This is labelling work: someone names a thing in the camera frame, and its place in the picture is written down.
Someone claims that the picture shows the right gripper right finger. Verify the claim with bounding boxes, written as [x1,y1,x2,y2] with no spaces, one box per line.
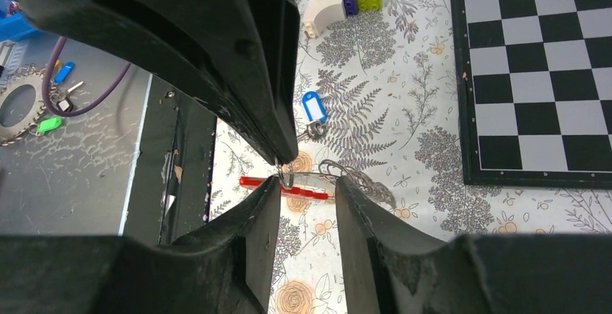
[335,176,611,313]

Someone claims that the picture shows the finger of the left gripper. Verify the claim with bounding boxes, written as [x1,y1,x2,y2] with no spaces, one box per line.
[16,0,300,165]

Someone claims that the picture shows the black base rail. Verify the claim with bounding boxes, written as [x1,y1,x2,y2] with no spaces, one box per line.
[119,77,217,245]

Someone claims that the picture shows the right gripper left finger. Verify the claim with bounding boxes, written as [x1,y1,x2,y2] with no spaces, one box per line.
[1,176,281,313]

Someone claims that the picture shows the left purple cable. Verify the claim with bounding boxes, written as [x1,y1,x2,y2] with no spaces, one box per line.
[41,35,132,118]

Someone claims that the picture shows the toy brick stack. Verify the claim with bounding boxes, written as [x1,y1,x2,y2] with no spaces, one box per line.
[302,0,383,39]

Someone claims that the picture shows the spare key bunch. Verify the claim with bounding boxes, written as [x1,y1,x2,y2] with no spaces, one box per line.
[0,61,84,148]

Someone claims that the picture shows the black grey chessboard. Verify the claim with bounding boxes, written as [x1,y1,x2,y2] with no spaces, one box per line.
[450,0,611,189]

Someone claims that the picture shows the blue plastic bin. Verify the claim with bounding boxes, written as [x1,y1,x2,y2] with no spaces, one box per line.
[1,0,39,42]

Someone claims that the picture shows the red tag keyring bundle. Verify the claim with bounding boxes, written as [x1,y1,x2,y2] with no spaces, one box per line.
[239,158,398,210]

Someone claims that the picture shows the blue tag key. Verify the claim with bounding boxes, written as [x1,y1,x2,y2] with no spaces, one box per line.
[297,91,328,142]

